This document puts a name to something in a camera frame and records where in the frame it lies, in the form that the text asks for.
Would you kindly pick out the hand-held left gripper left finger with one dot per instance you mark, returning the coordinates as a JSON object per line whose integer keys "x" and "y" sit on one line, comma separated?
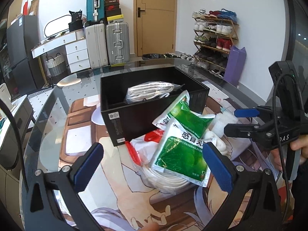
{"x": 87, "y": 168}

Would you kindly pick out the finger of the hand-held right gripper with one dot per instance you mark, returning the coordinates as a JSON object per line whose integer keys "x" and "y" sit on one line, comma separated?
{"x": 240, "y": 130}
{"x": 245, "y": 112}

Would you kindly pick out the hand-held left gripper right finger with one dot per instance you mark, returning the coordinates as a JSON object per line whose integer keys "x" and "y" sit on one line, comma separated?
{"x": 217, "y": 168}

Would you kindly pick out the white plush toy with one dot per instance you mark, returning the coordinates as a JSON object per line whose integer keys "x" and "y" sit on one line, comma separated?
{"x": 214, "y": 139}

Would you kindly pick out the green medicine packet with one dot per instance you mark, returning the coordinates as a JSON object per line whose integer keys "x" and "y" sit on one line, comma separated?
{"x": 185, "y": 115}
{"x": 178, "y": 156}

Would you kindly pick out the black cardboard box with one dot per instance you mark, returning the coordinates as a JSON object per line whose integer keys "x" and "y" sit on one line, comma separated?
{"x": 134, "y": 122}

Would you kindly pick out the person's right hand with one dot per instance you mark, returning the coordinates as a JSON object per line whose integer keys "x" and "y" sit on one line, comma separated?
{"x": 298, "y": 144}

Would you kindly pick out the white foam wrap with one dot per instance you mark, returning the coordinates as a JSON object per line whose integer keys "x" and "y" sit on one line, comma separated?
{"x": 225, "y": 122}

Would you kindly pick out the printed cartoon table mat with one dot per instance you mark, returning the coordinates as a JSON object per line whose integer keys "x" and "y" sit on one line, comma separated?
{"x": 115, "y": 180}

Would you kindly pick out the purple bag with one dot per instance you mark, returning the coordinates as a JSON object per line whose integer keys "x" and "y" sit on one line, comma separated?
{"x": 235, "y": 65}

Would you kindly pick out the scattered loose shoes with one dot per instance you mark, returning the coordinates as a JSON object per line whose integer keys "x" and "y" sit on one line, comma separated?
{"x": 182, "y": 56}

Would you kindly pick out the rows of racked sneakers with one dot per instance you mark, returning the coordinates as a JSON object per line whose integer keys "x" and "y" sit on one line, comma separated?
{"x": 221, "y": 28}

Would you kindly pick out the grey chair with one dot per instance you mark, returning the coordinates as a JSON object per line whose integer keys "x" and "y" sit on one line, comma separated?
{"x": 16, "y": 115}

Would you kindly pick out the woven basket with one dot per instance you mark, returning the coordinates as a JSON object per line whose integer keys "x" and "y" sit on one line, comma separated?
{"x": 56, "y": 66}

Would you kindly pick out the white trash bin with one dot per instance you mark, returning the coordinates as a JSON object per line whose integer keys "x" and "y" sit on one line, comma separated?
{"x": 152, "y": 57}

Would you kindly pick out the white drawer dresser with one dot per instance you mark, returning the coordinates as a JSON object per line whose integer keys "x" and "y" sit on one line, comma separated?
{"x": 77, "y": 53}

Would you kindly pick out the white suitcase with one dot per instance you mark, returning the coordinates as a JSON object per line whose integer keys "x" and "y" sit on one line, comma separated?
{"x": 96, "y": 45}

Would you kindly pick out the wooden door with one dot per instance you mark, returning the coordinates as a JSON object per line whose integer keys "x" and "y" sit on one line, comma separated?
{"x": 156, "y": 24}

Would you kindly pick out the silver suitcase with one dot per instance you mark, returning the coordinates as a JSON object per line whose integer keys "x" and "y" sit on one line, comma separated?
{"x": 118, "y": 41}

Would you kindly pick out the cream storage box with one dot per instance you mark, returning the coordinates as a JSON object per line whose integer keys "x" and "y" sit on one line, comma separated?
{"x": 80, "y": 33}

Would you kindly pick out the black refrigerator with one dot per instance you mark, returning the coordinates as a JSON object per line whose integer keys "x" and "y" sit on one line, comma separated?
{"x": 22, "y": 48}

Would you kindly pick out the oval mirror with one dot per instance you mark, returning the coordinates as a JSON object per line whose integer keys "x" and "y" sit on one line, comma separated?
{"x": 56, "y": 25}

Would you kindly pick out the black paper bag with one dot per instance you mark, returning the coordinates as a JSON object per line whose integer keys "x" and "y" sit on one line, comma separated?
{"x": 75, "y": 21}

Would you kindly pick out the stack of shoe boxes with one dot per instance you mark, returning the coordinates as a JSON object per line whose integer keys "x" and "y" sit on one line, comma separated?
{"x": 113, "y": 9}

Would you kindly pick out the teal suitcase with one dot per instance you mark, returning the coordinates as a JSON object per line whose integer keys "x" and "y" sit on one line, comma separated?
{"x": 95, "y": 4}

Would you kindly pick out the cardboard boxes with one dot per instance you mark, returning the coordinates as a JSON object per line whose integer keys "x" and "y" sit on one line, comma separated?
{"x": 33, "y": 6}

